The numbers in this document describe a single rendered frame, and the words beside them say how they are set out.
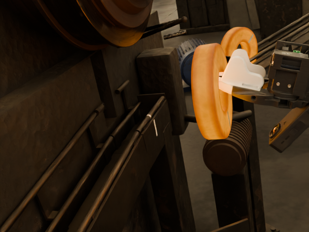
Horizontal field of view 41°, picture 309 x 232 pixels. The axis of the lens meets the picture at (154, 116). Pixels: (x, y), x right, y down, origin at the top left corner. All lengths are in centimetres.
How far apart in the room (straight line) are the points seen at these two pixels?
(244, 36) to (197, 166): 96
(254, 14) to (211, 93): 298
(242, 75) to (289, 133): 12
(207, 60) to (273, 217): 119
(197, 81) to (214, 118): 6
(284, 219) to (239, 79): 114
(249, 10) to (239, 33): 226
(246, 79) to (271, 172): 140
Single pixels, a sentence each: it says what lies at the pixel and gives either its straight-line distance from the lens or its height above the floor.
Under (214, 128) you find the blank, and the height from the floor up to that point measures 79.
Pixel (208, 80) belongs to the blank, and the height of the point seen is 87.
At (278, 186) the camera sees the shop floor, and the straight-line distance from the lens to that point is 191.
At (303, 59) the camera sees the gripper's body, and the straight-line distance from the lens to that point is 61.
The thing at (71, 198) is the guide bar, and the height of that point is 68.
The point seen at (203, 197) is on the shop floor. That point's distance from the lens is 189.
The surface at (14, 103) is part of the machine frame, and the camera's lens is 68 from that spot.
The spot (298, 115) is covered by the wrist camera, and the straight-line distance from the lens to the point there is 66.
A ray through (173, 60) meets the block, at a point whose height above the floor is 78.
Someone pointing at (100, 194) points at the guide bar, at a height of 70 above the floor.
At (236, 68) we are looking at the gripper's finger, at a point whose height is 87.
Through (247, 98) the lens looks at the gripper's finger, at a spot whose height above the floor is 83.
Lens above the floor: 106
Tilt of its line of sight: 22 degrees down
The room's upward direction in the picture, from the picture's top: 11 degrees counter-clockwise
